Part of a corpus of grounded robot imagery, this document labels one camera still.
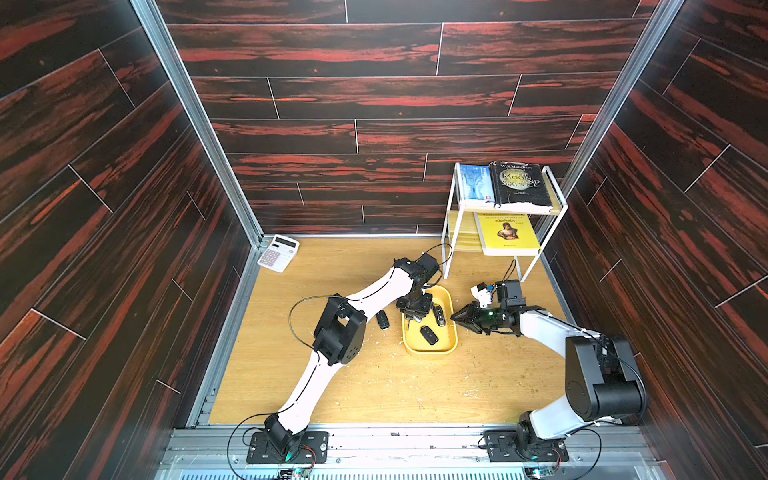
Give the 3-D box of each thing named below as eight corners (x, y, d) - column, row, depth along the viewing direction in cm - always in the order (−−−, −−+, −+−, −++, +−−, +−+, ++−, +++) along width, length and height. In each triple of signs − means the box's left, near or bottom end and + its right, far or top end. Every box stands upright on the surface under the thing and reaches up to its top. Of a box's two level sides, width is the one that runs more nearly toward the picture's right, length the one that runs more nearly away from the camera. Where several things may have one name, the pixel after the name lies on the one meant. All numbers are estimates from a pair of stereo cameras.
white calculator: (258, 268, 112) (255, 263, 110) (277, 239, 122) (275, 234, 120) (286, 274, 110) (283, 268, 108) (303, 244, 120) (301, 239, 118)
